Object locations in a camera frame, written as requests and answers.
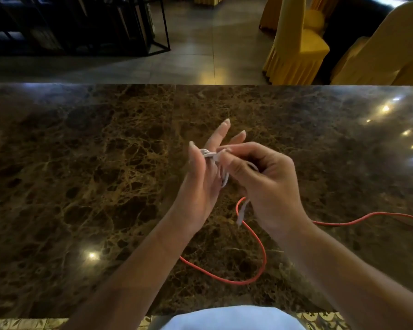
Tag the person's white shirt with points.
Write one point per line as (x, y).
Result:
(234, 319)

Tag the person's right hand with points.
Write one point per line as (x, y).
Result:
(275, 189)

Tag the person's left hand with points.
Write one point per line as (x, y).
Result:
(196, 195)

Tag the person's right forearm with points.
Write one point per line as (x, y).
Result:
(358, 281)

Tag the person's left forearm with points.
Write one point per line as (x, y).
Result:
(134, 281)

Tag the black metal shelf rack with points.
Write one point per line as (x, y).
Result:
(82, 27)

